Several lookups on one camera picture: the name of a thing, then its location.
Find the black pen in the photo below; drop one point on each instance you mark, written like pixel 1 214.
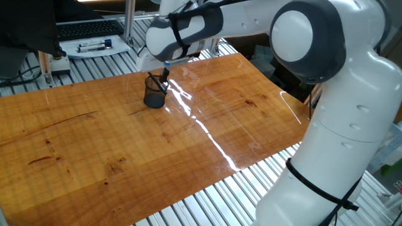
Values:
pixel 152 77

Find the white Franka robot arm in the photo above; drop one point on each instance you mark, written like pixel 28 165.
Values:
pixel 345 110

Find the grey monitor base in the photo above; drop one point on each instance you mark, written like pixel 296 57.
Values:
pixel 12 62

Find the brown cardboard box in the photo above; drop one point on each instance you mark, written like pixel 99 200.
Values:
pixel 398 110

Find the green plastic piece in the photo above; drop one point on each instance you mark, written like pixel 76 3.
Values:
pixel 394 166

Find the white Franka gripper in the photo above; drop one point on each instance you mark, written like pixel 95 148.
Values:
pixel 147 64

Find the aluminium post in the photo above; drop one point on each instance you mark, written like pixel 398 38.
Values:
pixel 129 19
pixel 215 48

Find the white button box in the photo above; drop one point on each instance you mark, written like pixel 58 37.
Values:
pixel 59 67

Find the glossy wood grain mat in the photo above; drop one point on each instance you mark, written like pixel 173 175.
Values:
pixel 94 141

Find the wooden slat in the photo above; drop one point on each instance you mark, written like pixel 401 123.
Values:
pixel 45 64

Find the white marker black cap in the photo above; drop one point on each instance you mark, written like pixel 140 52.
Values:
pixel 89 49

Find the aluminium crossbar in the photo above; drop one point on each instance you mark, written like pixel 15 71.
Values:
pixel 141 15

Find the white paper sheet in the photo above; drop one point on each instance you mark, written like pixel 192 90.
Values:
pixel 121 48

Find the light blue slotted rail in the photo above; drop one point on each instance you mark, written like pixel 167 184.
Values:
pixel 387 142

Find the black keyboard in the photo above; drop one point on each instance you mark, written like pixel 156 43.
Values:
pixel 88 29

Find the blue cap marker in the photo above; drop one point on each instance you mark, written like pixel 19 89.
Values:
pixel 107 43

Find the black mesh pen holder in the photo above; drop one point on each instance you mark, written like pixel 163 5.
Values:
pixel 154 102

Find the pink binder clip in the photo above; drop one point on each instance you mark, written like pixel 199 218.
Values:
pixel 399 186

